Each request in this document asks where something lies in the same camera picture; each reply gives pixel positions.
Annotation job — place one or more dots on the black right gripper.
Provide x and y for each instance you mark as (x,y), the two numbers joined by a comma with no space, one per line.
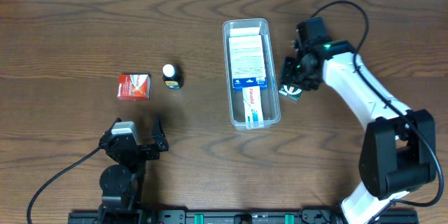
(292,75)

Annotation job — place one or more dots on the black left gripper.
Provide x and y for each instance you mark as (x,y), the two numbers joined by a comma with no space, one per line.
(141,150)

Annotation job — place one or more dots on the dark green round-logo box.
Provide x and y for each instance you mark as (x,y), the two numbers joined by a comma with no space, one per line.
(291,92)

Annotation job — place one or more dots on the red orange medicine box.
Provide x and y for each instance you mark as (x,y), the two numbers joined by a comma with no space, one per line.
(134,87)

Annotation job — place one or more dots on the blue medicine box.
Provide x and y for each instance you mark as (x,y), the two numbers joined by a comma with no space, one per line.
(247,60)

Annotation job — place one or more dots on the white green medicine box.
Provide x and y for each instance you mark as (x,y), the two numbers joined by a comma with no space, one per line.
(253,112)

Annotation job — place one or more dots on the clear plastic container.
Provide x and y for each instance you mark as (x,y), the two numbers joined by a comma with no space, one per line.
(269,96)

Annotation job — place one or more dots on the dark bottle white cap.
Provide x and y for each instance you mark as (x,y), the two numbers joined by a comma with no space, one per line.
(172,76)

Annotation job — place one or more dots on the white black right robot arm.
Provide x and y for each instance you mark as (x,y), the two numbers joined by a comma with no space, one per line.
(398,153)

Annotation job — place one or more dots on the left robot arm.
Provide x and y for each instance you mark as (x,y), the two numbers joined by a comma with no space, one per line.
(122,183)

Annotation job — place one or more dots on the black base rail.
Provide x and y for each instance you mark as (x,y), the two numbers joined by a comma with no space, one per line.
(304,216)

